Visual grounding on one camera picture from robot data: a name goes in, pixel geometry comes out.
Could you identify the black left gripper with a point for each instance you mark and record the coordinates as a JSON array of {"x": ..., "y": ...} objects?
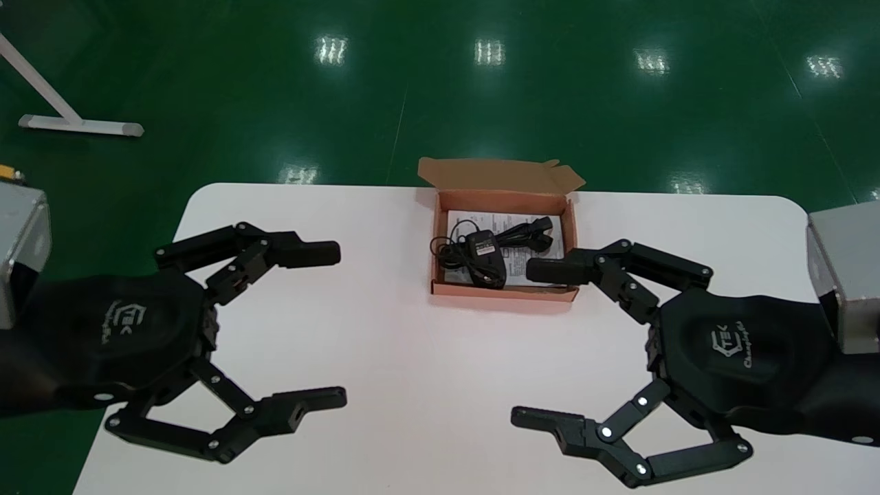
[{"x": 117, "y": 337}]

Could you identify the white printed manual sheet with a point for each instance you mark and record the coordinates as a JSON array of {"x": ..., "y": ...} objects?
[{"x": 502, "y": 218}]

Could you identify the white floor stand base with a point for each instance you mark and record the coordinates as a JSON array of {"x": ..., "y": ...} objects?
[{"x": 69, "y": 124}]

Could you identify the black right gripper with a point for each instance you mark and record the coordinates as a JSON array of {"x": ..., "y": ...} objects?
[{"x": 742, "y": 357}]

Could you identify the black power adapter white label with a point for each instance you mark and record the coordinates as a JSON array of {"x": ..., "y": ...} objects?
[{"x": 485, "y": 265}]

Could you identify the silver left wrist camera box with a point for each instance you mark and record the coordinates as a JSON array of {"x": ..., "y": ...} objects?
[{"x": 24, "y": 240}]

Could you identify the brown cardboard storage box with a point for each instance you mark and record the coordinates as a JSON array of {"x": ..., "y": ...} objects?
[{"x": 502, "y": 175}]

